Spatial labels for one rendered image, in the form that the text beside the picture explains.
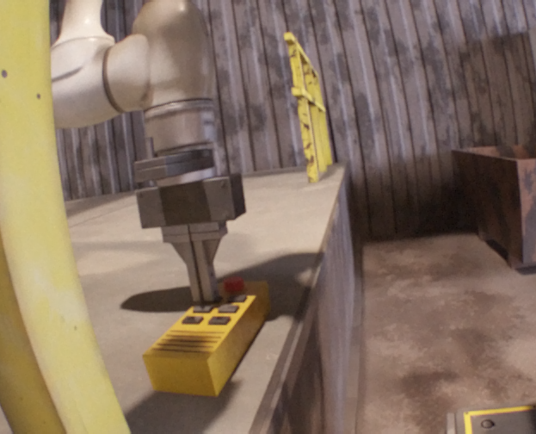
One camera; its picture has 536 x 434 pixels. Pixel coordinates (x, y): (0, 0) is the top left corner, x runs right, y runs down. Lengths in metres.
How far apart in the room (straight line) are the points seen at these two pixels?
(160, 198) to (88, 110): 0.16
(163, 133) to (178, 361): 0.25
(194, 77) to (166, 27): 0.08
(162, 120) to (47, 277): 0.30
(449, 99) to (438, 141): 0.44
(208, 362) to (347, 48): 3.75
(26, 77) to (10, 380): 0.19
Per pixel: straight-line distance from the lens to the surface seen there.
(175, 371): 0.43
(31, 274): 0.24
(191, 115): 0.50
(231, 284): 0.58
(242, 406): 0.41
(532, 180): 2.43
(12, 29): 0.26
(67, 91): 0.57
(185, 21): 0.52
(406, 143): 3.96
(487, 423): 0.97
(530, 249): 2.64
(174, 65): 0.50
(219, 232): 0.52
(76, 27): 0.61
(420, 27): 4.14
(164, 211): 0.53
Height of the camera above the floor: 0.94
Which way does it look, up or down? 9 degrees down
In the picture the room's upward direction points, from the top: 8 degrees counter-clockwise
